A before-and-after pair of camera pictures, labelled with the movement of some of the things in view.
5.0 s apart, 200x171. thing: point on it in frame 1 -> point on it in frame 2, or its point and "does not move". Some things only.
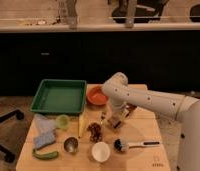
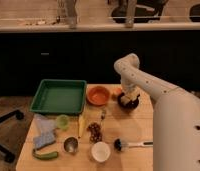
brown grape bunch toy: x=95 y=130 does not move
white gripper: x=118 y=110 -> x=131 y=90
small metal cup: x=70 y=144 does not move
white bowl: x=100 y=152 does not move
